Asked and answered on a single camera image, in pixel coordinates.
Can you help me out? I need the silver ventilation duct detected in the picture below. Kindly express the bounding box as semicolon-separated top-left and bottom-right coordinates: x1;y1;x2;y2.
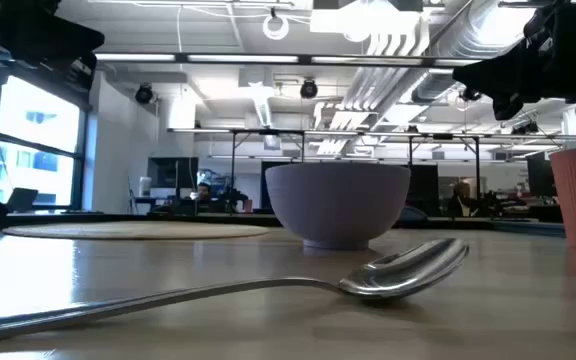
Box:
347;0;537;114

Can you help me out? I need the large black screen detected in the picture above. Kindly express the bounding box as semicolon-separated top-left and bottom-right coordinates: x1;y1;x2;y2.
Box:
406;164;440;217

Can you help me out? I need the black table edge rail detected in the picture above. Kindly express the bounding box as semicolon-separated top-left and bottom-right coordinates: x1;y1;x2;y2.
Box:
0;212;567;237

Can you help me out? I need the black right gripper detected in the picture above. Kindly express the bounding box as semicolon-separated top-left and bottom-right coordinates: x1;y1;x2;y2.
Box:
451;0;576;121

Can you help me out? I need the black workstation frame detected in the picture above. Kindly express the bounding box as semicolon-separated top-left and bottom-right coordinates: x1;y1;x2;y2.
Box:
407;133;482;201
229;128;306;215

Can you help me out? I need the white coiled cable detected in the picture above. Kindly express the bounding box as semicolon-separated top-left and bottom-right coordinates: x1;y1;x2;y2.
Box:
262;13;291;42

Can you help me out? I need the lavender ceramic bowl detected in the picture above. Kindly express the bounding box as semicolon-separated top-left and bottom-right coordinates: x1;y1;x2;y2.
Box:
264;161;412;251

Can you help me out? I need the open laptop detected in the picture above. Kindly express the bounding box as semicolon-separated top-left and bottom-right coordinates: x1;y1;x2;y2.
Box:
6;187;40;213

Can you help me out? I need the long LED light bar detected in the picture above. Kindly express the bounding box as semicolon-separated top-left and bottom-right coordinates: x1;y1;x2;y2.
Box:
92;51;484;67

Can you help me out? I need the round woven straw placemat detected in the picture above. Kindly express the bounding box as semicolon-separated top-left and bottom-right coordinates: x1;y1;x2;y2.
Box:
1;221;271;241

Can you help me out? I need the black computer monitor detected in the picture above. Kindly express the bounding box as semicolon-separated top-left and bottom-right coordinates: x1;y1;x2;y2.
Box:
147;156;200;191

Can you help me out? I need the silver metal spoon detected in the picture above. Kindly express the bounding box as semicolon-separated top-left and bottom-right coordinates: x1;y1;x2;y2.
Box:
0;237;470;345

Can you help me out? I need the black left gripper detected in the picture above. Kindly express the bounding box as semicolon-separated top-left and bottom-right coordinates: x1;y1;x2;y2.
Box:
0;0;105;92

